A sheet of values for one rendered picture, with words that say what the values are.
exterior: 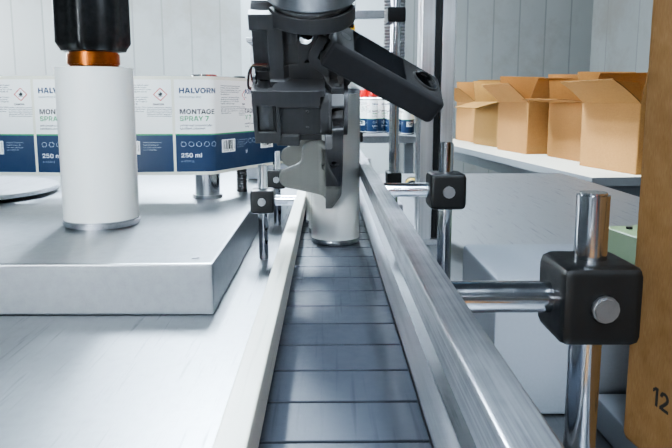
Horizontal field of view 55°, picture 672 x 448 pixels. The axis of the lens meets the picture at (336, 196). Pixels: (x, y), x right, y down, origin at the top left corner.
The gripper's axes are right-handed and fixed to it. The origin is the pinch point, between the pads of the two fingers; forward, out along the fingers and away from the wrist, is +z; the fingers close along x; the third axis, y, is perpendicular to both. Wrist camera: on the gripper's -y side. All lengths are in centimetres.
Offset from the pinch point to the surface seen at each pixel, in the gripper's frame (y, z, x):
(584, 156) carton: -98, 102, -154
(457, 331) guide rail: -2.9, -25.4, 38.6
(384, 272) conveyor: -4.2, 0.8, 10.0
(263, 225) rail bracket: 8.9, 13.2, -10.8
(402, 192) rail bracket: -5.4, -7.2, 8.7
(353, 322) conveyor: -0.9, -6.2, 21.8
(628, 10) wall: -204, 133, -372
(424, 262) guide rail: -3.2, -21.3, 31.5
